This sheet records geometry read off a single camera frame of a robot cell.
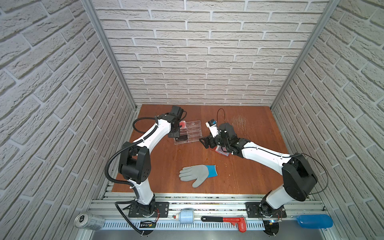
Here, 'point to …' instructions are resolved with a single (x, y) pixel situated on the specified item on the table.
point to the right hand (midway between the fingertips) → (205, 135)
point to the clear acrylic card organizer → (193, 131)
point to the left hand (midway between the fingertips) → (179, 124)
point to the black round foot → (270, 229)
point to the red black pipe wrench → (241, 221)
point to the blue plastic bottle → (315, 221)
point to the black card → (182, 138)
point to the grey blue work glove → (199, 173)
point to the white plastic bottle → (186, 216)
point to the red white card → (182, 123)
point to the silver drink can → (88, 220)
